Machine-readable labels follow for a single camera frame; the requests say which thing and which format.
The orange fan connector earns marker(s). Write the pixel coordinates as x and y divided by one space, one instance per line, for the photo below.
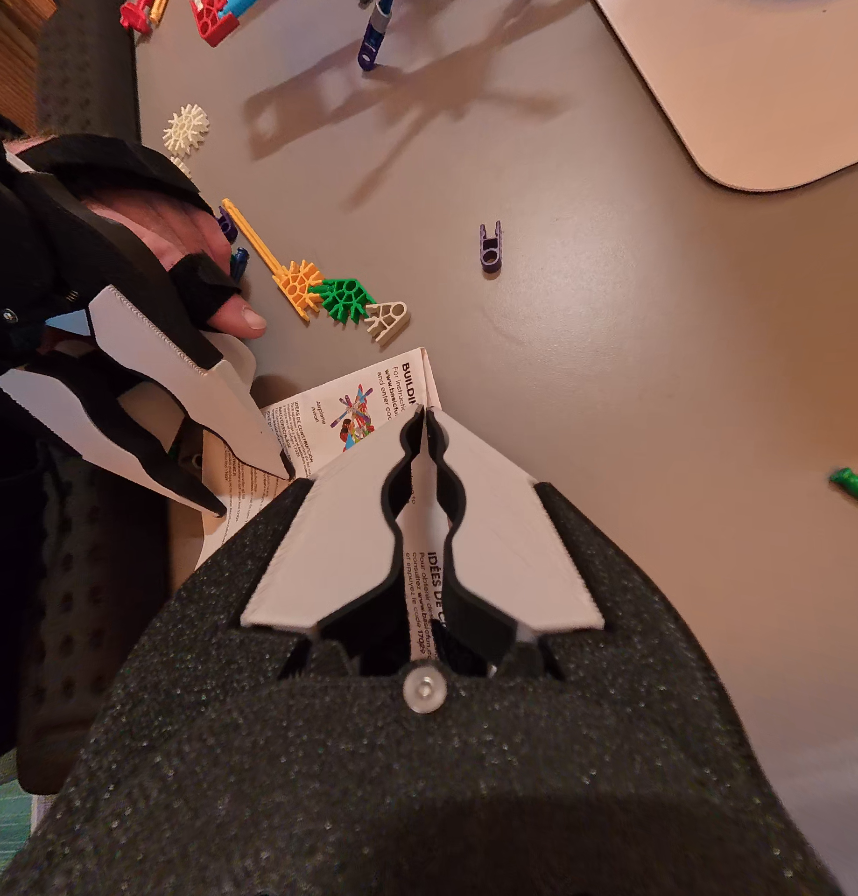
289 287

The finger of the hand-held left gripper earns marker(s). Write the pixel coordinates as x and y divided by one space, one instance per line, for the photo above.
58 413
156 350

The white instruction booklet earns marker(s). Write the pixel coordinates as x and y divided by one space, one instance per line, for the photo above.
296 434

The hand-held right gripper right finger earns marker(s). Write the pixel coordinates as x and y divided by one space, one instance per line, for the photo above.
520 546

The person's left hand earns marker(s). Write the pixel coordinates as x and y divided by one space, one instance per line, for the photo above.
170 231

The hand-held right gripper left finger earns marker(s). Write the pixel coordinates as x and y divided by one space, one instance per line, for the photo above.
331 546

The colourful construction toy model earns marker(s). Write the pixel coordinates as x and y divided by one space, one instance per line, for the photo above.
215 21

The pale grey small connector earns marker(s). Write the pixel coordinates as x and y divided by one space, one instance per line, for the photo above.
394 329

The short green rod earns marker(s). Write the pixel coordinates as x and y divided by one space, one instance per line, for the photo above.
853 484

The silver spacer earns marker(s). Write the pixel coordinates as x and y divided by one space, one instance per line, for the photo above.
189 464

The white metal stand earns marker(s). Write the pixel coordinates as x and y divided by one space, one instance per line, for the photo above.
751 84

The white snowflake connector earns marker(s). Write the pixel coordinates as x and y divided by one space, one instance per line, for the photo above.
186 129
179 166

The purple clip connector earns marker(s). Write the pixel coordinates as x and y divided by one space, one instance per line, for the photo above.
226 227
490 259

